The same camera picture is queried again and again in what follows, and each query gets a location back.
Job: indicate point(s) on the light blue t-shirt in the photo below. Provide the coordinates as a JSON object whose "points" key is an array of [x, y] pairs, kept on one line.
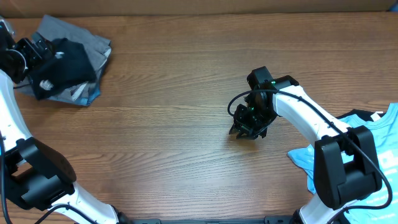
{"points": [[384, 132]]}

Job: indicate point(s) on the folded grey shorts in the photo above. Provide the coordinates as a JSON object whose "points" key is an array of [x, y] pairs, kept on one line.
{"points": [[97, 48]]}

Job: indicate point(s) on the folded blue garment under shorts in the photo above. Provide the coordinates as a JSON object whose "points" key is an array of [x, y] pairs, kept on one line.
{"points": [[93, 94]]}

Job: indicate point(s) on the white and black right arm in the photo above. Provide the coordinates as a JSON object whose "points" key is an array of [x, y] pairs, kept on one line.
{"points": [[346, 168]]}

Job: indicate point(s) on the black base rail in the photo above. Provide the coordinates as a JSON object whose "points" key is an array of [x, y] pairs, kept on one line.
{"points": [[214, 221]]}

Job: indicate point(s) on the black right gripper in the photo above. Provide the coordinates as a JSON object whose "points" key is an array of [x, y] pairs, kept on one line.
{"points": [[241, 126]]}

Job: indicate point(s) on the black t-shirt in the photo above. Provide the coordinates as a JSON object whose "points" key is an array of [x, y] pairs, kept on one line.
{"points": [[70, 66]]}

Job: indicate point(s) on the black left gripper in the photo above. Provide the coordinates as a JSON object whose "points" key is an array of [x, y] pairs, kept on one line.
{"points": [[28, 45]]}

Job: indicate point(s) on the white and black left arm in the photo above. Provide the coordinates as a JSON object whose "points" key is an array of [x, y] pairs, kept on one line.
{"points": [[33, 175]]}

